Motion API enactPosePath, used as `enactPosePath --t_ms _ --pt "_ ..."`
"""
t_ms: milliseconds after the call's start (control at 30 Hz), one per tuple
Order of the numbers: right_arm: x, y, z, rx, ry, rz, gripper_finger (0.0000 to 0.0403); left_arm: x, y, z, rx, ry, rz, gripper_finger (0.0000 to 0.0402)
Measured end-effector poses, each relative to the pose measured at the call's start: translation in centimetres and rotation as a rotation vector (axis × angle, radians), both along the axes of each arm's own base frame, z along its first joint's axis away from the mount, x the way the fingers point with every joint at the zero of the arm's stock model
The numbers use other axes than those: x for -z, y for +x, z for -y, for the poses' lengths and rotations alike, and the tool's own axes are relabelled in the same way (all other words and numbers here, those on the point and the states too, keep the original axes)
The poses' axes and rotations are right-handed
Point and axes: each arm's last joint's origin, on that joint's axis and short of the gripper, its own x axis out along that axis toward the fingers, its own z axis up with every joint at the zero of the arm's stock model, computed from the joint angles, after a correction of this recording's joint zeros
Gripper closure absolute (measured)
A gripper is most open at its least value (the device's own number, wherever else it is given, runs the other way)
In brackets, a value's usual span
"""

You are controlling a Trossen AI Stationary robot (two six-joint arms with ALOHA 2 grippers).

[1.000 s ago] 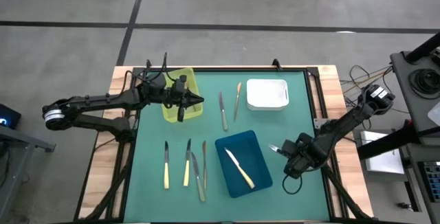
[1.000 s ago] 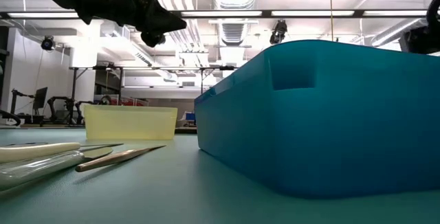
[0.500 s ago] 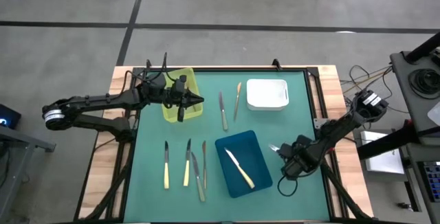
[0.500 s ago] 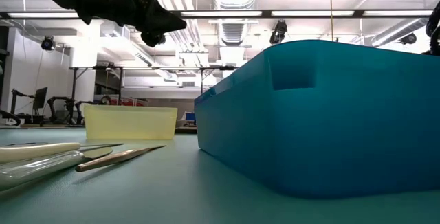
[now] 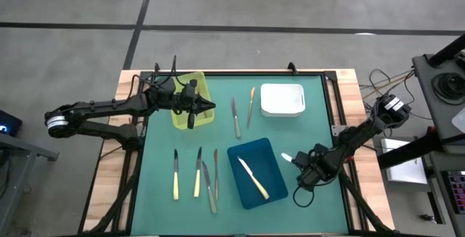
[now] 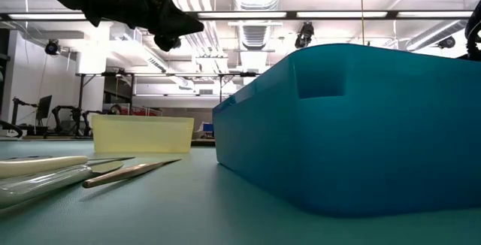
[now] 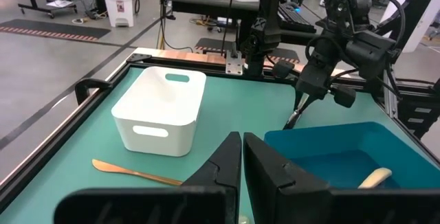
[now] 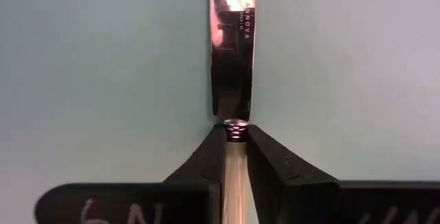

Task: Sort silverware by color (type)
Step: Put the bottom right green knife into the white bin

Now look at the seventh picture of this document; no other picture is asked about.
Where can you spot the silver table knife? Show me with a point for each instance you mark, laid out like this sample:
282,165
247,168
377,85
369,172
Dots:
296,114

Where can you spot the green table mat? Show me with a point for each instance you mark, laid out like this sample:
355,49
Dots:
240,107

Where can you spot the dark keyboard blue keys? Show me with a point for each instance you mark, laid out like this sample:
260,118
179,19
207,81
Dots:
295,19

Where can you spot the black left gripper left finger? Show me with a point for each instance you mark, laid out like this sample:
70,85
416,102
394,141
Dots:
220,176

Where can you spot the silver metal bracket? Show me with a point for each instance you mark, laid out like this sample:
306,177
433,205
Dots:
233,66

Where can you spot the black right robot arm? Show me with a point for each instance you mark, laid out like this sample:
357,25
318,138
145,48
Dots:
347,0

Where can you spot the black red-striped floor mat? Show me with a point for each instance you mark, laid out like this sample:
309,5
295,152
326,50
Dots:
51,28
213,43

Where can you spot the wooden chopstick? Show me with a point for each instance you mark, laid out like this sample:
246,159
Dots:
113,168

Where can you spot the white trash can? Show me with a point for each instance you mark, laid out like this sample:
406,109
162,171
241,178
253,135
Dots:
118,7

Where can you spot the black table frame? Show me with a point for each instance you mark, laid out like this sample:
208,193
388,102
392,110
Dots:
220,69

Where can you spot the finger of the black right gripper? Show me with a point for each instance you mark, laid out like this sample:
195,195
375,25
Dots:
306,106
298,100

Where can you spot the black diagonal support bar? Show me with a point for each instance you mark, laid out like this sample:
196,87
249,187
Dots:
417,7

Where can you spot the gray equipment cart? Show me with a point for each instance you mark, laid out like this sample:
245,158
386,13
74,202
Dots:
206,4

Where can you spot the blue plastic bin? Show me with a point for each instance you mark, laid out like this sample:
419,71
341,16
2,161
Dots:
343,138

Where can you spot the white plastic bin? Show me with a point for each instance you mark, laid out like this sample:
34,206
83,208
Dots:
178,141

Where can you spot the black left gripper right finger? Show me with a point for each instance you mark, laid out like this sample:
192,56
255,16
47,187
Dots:
268,182

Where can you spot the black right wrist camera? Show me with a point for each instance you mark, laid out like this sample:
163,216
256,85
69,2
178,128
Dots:
369,52

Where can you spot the black table clamp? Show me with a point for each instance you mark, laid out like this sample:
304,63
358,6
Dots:
82,90

